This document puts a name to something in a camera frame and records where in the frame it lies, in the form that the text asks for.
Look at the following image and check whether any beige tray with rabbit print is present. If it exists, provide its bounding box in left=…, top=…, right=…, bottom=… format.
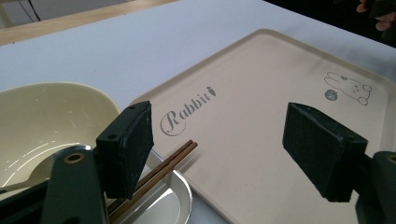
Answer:
left=129, top=28, right=396, bottom=224

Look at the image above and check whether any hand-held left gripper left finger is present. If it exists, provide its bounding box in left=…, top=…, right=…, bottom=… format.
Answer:
left=95, top=100, right=155, bottom=201

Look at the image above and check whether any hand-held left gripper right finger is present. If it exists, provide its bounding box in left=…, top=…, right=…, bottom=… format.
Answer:
left=281, top=102, right=369, bottom=203

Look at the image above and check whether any cream ceramic bowl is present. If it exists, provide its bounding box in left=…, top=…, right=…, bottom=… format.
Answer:
left=0, top=81, right=122, bottom=200

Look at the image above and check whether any black cable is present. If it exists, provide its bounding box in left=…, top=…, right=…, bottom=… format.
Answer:
left=27, top=0, right=42, bottom=22

